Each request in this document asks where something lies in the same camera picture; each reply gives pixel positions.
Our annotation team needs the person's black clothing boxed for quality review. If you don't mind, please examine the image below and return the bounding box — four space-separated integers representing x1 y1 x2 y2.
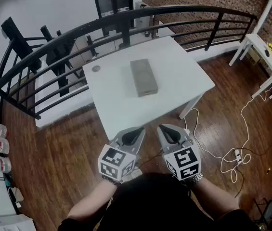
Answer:
61 172 259 231

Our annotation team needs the white wall box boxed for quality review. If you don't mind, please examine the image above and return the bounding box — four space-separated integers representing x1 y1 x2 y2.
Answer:
135 0 155 30

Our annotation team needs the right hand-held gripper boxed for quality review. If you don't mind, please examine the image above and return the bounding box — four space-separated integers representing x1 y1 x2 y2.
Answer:
156 124 201 181

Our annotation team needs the silver wristwatch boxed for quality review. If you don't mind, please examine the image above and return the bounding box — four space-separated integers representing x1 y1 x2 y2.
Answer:
186 172 205 184

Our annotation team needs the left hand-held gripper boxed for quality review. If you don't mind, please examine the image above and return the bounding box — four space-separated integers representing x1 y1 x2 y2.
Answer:
98 126 145 184

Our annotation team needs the black stair post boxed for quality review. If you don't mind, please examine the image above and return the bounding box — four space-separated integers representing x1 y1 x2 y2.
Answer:
0 17 41 74

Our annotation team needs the person's left forearm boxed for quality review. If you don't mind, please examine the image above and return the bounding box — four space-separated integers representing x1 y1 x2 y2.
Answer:
65 177 119 226

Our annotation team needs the white cardboard box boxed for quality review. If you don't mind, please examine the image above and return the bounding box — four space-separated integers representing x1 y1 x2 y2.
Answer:
0 214 37 231

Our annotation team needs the black metal stand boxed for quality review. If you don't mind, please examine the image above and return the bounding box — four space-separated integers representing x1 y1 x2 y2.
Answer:
253 197 272 228

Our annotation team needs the white cable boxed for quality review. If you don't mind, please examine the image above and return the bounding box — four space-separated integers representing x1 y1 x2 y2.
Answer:
183 91 268 184

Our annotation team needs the black metal railing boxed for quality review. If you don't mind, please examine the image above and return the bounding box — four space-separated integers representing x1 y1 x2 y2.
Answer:
0 5 258 120

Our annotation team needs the person's right forearm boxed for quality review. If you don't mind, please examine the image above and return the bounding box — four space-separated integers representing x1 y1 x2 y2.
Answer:
186 177 241 220

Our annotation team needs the black framed cabinet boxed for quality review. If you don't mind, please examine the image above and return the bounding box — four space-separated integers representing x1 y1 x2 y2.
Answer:
92 0 135 36

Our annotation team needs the white power strip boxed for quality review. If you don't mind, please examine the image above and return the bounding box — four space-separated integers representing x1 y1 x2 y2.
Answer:
234 149 244 165

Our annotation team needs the black bead bracelet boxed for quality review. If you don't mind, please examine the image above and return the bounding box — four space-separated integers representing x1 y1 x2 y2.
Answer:
101 176 122 187

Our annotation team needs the small white box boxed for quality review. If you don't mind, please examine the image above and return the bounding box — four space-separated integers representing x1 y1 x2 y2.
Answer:
7 186 25 203

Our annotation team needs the white table leg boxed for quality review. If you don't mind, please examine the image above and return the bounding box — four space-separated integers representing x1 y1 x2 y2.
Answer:
179 90 210 120

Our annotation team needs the white side table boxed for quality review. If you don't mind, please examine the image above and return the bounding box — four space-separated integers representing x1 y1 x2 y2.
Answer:
229 34 272 98

